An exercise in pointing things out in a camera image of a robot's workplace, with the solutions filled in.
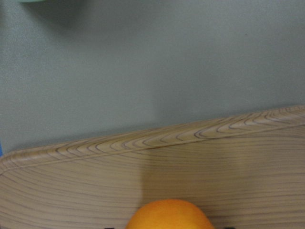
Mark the orange mandarin fruit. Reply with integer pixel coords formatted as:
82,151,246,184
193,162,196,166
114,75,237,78
126,199,214,229

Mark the brown wooden tray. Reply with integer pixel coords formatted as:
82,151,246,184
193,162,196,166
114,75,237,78
0,105,305,229

